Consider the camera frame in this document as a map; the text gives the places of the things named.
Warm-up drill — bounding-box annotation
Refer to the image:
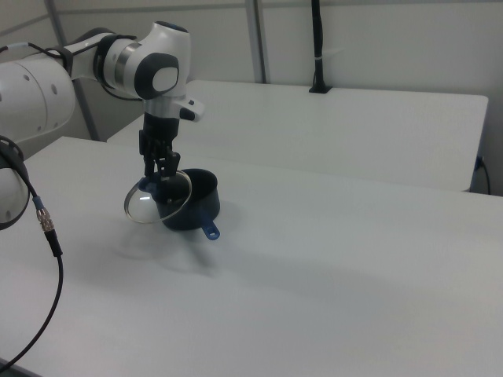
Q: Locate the black camera pole with base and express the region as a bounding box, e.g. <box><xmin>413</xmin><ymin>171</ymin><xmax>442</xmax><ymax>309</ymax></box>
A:
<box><xmin>308</xmin><ymin>0</ymin><xmax>334</xmax><ymax>95</ymax></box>

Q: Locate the thin black power cable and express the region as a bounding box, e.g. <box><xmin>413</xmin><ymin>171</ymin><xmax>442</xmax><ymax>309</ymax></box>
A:
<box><xmin>474</xmin><ymin>156</ymin><xmax>492</xmax><ymax>196</ymax></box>

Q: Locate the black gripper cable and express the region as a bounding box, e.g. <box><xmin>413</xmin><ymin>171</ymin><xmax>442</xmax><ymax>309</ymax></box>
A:
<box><xmin>0</xmin><ymin>35</ymin><xmax>145</xmax><ymax>102</ymax></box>

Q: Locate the glass lid with blue knob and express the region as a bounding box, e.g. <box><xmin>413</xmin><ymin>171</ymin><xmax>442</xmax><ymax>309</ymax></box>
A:
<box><xmin>123</xmin><ymin>167</ymin><xmax>193</xmax><ymax>225</ymax></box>

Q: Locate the black cable with metal connector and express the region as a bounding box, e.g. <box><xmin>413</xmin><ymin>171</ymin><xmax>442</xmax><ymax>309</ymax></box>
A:
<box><xmin>0</xmin><ymin>135</ymin><xmax>66</xmax><ymax>372</ymax></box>

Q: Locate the white side table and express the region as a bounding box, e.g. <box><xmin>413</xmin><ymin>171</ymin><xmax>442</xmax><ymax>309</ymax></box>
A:
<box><xmin>106</xmin><ymin>80</ymin><xmax>490</xmax><ymax>193</ymax></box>

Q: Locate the dark saucepan with blue handle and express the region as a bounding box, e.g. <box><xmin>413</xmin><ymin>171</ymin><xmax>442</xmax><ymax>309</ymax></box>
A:
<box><xmin>151</xmin><ymin>167</ymin><xmax>222</xmax><ymax>241</ymax></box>

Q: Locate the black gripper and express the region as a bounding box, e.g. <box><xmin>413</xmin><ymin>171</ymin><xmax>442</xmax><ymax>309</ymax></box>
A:
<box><xmin>138</xmin><ymin>112</ymin><xmax>182</xmax><ymax>184</ymax></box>

